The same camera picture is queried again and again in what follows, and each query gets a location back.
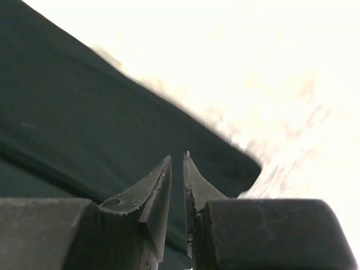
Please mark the black t shirt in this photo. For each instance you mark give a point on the black t shirt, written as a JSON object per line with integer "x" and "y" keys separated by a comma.
{"x": 72, "y": 125}

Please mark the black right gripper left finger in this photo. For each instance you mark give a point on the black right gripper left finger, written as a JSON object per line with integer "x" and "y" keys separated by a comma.
{"x": 127, "y": 231}

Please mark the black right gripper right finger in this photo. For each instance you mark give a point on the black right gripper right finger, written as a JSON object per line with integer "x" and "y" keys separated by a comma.
{"x": 224, "y": 233}

